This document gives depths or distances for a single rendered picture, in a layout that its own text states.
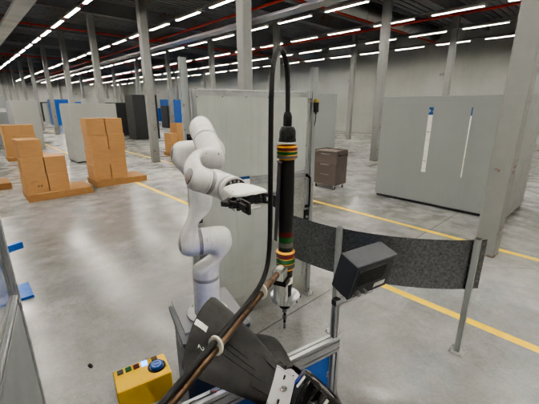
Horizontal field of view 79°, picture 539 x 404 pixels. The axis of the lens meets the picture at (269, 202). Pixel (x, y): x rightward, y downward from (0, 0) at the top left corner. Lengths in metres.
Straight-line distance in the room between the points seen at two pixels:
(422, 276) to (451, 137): 4.32
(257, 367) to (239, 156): 2.04
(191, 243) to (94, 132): 7.49
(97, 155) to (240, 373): 8.23
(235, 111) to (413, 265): 1.78
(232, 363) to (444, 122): 6.34
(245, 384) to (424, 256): 2.09
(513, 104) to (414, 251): 2.62
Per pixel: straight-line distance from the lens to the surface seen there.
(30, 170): 8.17
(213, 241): 1.44
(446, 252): 2.74
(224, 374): 0.77
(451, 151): 6.79
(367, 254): 1.55
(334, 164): 7.57
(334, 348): 1.67
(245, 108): 2.66
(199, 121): 1.27
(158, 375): 1.21
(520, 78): 4.80
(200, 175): 0.95
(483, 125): 6.63
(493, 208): 4.95
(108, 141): 8.85
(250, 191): 0.86
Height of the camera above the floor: 1.88
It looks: 16 degrees down
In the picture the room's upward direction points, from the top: straight up
